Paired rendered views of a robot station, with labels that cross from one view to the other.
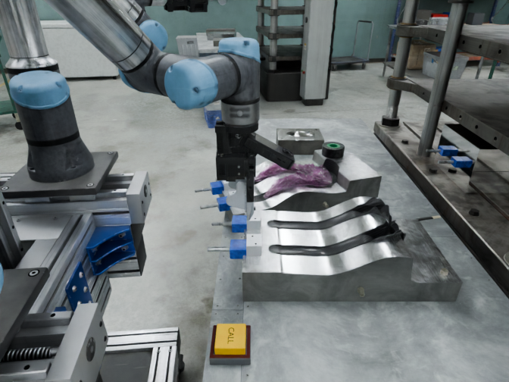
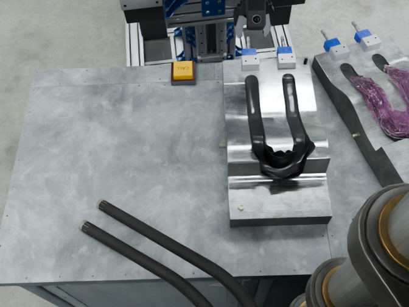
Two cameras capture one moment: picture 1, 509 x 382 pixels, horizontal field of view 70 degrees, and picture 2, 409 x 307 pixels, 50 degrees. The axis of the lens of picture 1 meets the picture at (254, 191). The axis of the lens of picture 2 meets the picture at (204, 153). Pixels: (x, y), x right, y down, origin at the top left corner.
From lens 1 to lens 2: 1.14 m
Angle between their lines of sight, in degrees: 66
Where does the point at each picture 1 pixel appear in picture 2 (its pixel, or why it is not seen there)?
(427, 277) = (235, 192)
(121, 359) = not seen: hidden behind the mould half
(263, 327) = (199, 91)
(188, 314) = not seen: hidden behind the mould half
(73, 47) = not seen: outside the picture
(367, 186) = (391, 174)
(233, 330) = (186, 69)
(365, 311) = (216, 155)
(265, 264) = (232, 73)
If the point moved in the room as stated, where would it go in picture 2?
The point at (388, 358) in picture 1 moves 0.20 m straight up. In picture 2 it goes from (174, 161) to (166, 123)
